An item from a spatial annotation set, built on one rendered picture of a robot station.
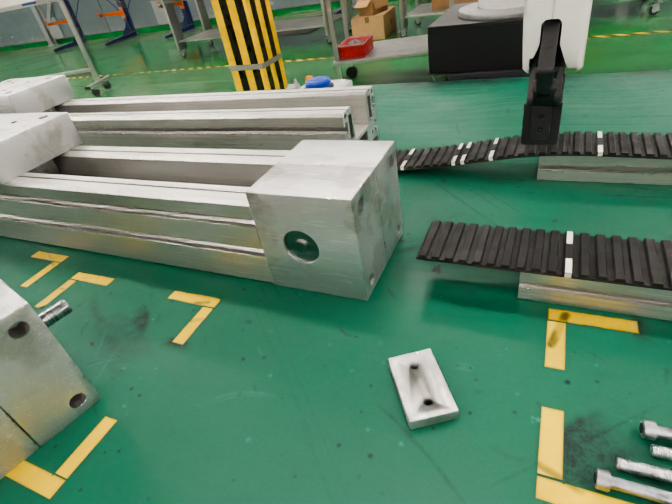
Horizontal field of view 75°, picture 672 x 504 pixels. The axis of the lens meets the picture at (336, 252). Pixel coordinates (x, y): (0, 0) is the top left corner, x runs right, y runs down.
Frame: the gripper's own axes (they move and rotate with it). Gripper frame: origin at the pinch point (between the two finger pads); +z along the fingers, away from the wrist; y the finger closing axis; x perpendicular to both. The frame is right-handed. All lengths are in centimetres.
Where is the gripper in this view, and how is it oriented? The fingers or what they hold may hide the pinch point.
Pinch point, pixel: (543, 115)
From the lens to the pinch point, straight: 51.0
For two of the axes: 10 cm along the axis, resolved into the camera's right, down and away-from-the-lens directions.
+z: 1.6, 8.0, 5.8
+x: -9.0, -1.2, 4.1
